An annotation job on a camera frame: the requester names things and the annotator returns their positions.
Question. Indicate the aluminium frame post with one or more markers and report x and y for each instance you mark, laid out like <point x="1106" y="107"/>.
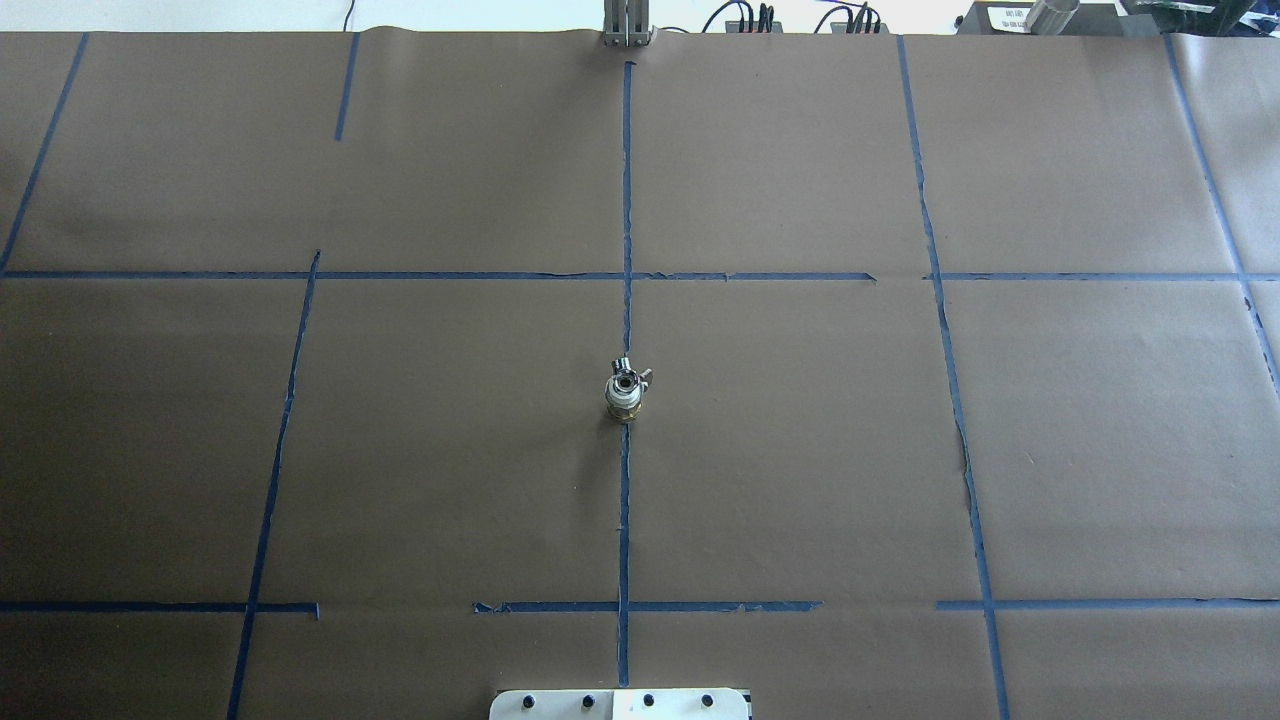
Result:
<point x="626" y="23"/>

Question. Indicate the grey box with label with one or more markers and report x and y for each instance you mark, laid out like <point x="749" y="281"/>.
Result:
<point x="1041" y="18"/>

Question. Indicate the white camera pole base plate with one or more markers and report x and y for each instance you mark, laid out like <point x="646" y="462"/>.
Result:
<point x="623" y="703"/>

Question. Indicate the white PPR valve with brass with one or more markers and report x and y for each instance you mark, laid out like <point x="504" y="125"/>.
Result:
<point x="623" y="409"/>

